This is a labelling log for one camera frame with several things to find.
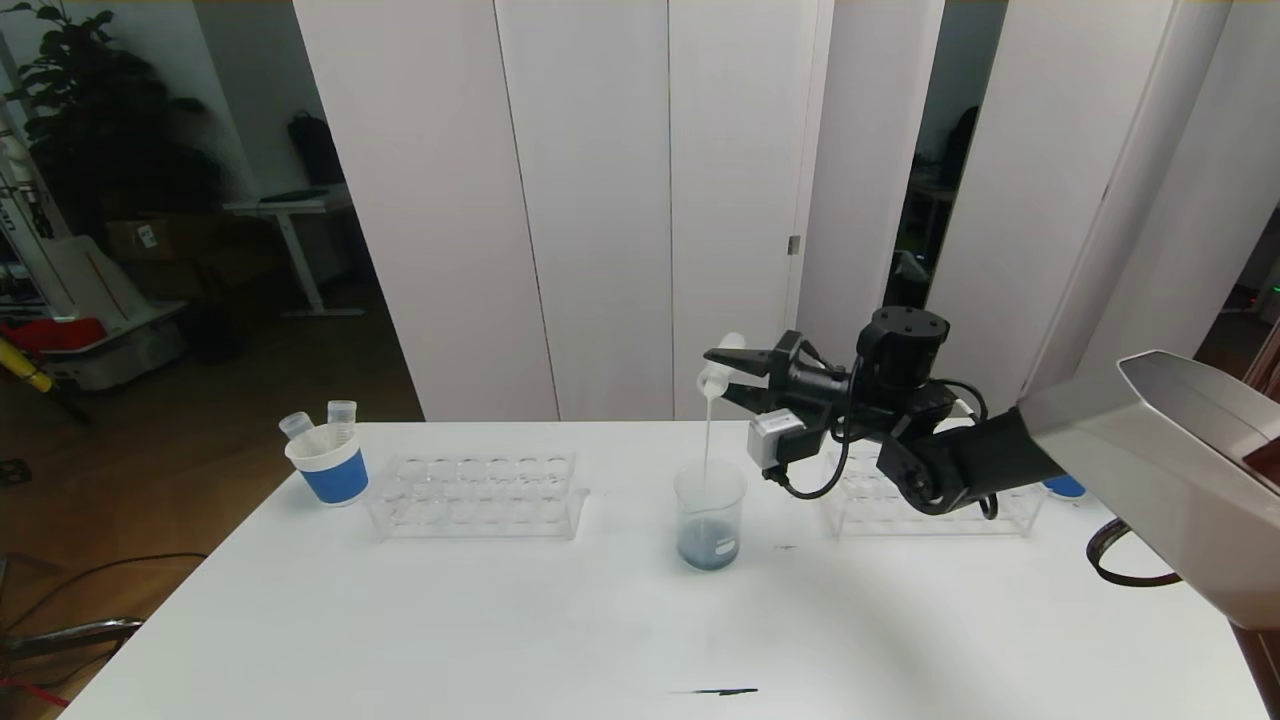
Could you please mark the red plastic item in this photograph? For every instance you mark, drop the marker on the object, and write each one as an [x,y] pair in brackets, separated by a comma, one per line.
[50,335]

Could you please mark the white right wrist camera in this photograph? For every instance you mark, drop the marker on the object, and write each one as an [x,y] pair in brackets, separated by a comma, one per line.
[772,440]

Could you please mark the white folding partition screen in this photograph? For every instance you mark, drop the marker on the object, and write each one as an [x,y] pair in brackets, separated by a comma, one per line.
[600,200]
[1050,200]

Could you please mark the dark floor outlet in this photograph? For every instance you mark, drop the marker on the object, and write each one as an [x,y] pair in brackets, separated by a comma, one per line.
[14,471]

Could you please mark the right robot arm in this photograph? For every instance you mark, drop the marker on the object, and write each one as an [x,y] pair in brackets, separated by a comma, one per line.
[1150,450]

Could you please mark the yellow black tool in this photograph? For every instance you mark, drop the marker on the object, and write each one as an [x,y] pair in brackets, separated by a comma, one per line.
[30,375]

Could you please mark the white standing desk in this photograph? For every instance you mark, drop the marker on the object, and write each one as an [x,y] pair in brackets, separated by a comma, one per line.
[290,210]

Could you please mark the white pigment test tube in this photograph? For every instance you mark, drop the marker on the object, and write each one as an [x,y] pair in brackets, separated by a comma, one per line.
[712,382]

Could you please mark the clear plastic beaker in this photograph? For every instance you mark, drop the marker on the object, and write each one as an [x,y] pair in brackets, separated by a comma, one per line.
[710,550]

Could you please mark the red pigment test tube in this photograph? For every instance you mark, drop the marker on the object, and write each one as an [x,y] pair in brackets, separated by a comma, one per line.
[342,418]

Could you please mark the white blue paper cup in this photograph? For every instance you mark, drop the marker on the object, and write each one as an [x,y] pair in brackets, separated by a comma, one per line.
[1065,487]
[335,482]

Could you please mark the dark green potted plant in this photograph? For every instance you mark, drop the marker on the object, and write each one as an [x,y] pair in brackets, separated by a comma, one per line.
[100,120]

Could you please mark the grey metal stand leg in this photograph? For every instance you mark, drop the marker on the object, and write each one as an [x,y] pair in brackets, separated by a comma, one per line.
[90,632]

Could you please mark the brown cardboard box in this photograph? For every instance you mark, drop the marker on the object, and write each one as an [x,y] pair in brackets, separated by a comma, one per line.
[175,250]

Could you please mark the blue pigment test tube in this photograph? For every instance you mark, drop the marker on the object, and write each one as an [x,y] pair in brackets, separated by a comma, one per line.
[297,428]

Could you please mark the black backpack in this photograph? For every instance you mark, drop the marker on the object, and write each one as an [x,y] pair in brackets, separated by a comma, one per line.
[315,150]

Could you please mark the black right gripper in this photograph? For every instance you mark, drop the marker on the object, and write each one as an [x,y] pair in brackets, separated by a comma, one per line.
[783,365]

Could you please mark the white mobile machine base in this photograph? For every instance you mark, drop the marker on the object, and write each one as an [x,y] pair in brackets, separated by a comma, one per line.
[90,290]

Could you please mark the clear plastic test tube rack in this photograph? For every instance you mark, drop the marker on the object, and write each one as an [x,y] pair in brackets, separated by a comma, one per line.
[480,500]
[860,510]

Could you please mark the black office chair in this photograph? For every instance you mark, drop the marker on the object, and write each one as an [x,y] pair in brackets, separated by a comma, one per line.
[962,150]

